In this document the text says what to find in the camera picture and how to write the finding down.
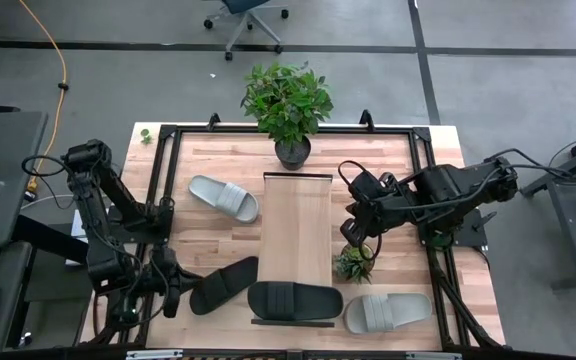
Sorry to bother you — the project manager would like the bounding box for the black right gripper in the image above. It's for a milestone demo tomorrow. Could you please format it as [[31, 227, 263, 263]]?
[[339, 169, 414, 250]]

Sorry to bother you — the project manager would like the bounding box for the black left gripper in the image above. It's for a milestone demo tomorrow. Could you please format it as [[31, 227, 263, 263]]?
[[140, 243, 205, 320]]

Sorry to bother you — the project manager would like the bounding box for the black slide sandal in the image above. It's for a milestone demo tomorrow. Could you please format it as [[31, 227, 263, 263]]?
[[246, 280, 345, 322], [189, 255, 260, 317]]

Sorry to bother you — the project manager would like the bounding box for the grey slide sandal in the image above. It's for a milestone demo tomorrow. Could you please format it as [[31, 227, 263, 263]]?
[[187, 174, 261, 225], [342, 292, 434, 335]]

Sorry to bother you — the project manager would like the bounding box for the succulent plant in dark pot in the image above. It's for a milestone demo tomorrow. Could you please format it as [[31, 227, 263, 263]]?
[[332, 242, 377, 286]]

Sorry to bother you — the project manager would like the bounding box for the white paper sheet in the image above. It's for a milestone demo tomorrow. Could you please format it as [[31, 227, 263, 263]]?
[[65, 208, 112, 266]]

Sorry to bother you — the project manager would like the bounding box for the leafy plant in black pot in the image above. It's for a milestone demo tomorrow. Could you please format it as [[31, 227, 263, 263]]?
[[240, 60, 335, 172]]

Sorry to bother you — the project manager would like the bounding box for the black low side desk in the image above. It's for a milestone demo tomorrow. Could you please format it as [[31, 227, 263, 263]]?
[[0, 241, 34, 357]]

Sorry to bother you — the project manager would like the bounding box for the dark grey desk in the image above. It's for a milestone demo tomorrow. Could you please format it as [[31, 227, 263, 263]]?
[[520, 124, 576, 292]]

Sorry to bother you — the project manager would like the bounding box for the office chair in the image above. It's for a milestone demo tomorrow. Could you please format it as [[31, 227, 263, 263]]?
[[202, 0, 290, 62]]

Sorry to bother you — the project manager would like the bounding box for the wooden shelf with black frame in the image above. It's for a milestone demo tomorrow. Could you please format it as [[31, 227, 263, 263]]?
[[250, 171, 337, 330]]

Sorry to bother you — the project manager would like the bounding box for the silver metal bracket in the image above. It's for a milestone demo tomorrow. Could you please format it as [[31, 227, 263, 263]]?
[[405, 351, 464, 360], [125, 349, 184, 360]]

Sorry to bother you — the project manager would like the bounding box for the black metal table frame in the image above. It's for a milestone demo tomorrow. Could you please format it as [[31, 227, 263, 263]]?
[[80, 109, 507, 357]]

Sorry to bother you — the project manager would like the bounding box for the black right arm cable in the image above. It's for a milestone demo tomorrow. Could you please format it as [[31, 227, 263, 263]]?
[[415, 147, 576, 211]]

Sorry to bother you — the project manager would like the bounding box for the yellow cable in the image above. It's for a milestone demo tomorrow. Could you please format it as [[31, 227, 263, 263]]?
[[16, 0, 69, 194]]

